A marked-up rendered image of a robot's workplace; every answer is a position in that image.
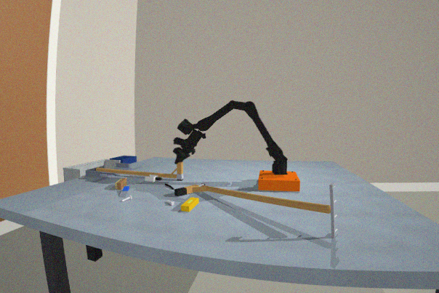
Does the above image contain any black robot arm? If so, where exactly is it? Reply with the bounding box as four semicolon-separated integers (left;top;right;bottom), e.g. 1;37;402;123
177;100;288;175

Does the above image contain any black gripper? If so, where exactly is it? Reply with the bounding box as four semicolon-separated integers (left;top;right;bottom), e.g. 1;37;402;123
173;138;197;164

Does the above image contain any yellow rectangular block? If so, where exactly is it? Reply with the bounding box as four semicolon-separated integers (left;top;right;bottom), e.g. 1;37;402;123
181;198;199;212

